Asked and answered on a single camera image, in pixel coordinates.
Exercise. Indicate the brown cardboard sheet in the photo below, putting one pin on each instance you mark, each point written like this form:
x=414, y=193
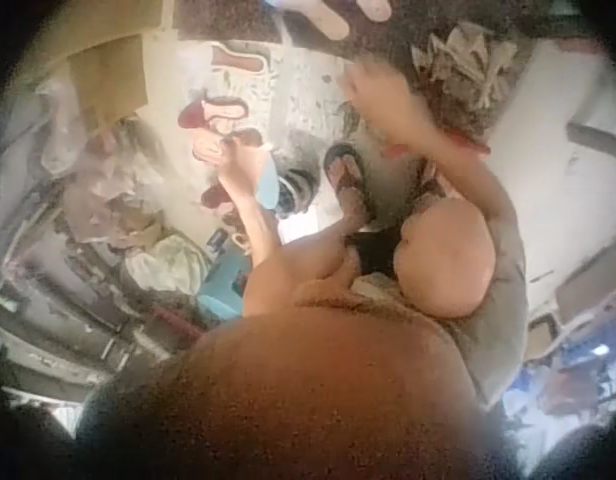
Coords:
x=108, y=75

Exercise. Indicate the person's left hand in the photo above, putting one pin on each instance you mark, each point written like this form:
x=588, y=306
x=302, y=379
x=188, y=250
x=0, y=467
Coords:
x=240, y=172

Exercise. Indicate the person's right hand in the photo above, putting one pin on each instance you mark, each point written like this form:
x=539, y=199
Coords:
x=388, y=110

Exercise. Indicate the pink soled sandal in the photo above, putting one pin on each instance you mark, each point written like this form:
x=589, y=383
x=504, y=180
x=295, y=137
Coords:
x=333, y=21
x=375, y=7

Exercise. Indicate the person's legs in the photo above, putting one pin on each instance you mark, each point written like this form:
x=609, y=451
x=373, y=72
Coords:
x=445, y=260

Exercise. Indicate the blue box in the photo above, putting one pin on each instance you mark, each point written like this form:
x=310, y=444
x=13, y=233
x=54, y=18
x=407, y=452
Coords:
x=223, y=285

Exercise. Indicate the light blue insole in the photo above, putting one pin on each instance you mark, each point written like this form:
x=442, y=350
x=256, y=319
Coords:
x=268, y=182

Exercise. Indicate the white table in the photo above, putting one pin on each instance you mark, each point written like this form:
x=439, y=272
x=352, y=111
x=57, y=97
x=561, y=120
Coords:
x=543, y=175

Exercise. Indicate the heap of clutter and cloths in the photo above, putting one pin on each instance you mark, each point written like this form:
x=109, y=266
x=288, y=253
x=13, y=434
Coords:
x=103, y=200

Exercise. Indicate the black white striped shoe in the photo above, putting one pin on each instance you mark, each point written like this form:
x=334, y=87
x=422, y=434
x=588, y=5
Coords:
x=294, y=186

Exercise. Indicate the white cloth bundle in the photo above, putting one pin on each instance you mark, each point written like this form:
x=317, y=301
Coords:
x=163, y=262

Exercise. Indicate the heap of blue clutter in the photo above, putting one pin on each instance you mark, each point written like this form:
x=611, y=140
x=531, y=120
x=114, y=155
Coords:
x=563, y=370

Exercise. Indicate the white shoe with red insole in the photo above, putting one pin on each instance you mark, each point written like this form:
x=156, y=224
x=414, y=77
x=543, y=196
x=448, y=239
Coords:
x=238, y=60

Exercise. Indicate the dark red shoe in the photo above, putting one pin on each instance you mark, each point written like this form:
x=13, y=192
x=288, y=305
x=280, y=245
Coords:
x=215, y=196

